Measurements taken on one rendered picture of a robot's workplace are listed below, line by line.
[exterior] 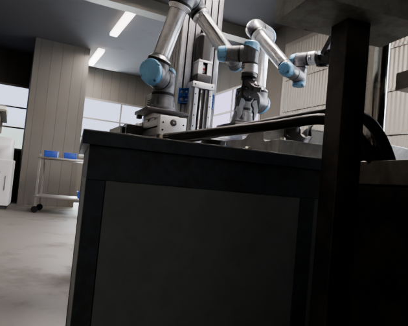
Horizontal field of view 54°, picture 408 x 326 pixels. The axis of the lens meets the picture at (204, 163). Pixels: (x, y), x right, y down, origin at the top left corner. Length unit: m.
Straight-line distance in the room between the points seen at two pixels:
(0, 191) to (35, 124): 1.69
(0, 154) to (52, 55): 2.32
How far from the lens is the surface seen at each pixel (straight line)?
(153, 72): 1.97
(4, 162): 7.12
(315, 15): 0.95
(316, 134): 1.59
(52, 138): 8.25
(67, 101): 8.36
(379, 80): 1.23
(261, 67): 2.49
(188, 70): 2.38
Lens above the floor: 0.69
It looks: 3 degrees up
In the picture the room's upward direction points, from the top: 5 degrees clockwise
